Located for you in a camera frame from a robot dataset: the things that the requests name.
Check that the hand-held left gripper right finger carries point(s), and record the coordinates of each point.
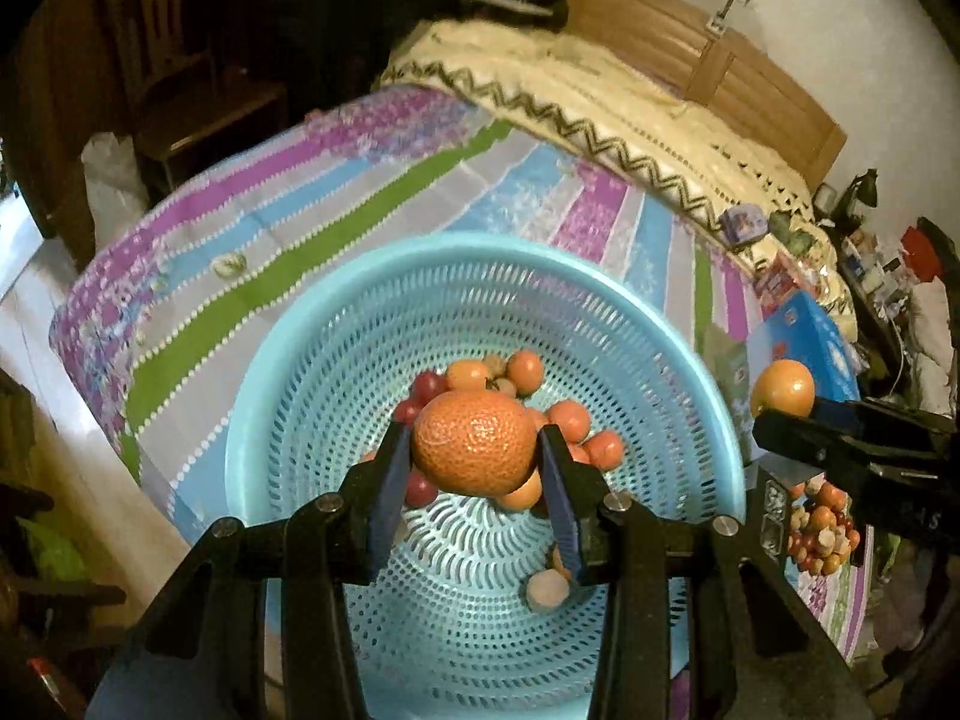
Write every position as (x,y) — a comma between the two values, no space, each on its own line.
(562,510)

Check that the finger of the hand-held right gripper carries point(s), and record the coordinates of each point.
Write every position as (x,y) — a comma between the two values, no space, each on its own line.
(802,439)
(900,421)

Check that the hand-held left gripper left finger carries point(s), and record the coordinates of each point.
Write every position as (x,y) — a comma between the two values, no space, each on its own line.
(386,510)

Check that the smooth mandarin orange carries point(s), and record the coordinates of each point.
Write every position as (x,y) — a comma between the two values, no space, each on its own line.
(784,386)

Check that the cluster of mandarin oranges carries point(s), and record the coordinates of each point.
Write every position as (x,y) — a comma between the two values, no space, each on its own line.
(829,496)
(525,369)

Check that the bumpy mandarin orange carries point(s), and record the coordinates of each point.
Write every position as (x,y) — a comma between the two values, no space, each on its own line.
(472,439)

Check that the light blue plastic basket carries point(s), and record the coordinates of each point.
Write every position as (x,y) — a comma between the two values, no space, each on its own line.
(337,360)

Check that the black product box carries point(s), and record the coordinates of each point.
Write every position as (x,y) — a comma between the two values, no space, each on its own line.
(772,510)

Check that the pale pink lychee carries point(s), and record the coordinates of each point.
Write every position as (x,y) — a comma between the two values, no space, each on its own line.
(546,589)

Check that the blue cardboard box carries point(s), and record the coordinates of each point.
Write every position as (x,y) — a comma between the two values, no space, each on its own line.
(806,345)

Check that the pile of bedding and clothes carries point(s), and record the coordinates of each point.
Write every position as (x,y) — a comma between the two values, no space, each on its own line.
(934,300)

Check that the cluttered bedside table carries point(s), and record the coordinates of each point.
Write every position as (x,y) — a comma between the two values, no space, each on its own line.
(877,277)

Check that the pink instant noodle cup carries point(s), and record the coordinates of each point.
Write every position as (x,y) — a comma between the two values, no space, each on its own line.
(780,283)

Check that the green leafy vegetable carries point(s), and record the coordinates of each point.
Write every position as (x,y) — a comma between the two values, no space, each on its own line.
(791,229)

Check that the purple snack packet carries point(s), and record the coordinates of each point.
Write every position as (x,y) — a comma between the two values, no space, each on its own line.
(739,225)

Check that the white cup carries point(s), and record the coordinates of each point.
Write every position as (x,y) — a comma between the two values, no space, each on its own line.
(825,197)

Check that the dark desk lamp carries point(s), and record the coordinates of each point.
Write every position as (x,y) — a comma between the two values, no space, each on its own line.
(862,187)

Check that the green plastic bag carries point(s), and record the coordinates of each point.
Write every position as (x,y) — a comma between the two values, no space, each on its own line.
(52,547)

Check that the dark wooden furniture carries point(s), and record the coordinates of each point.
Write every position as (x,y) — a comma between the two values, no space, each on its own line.
(45,607)

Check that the wooden headboard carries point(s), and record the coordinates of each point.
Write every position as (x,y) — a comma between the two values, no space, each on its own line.
(750,82)

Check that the beige zigzag quilt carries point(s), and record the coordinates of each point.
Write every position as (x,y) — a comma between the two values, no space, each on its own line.
(600,90)

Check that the white plastic bag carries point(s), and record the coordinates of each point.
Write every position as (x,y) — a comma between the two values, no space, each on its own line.
(112,180)

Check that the wooden chair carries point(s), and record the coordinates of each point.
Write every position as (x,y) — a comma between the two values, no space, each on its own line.
(195,105)

